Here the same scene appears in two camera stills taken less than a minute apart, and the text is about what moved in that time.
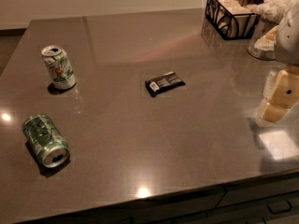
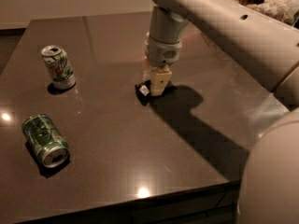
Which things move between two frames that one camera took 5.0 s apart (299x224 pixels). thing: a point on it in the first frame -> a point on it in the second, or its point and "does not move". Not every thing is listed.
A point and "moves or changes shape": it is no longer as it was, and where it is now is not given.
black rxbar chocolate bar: (163, 83) moves or changes shape
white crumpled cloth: (275, 5) does not move
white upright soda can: (59, 67) does not move
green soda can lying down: (46, 139) does not move
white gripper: (289, 42) -> (163, 52)
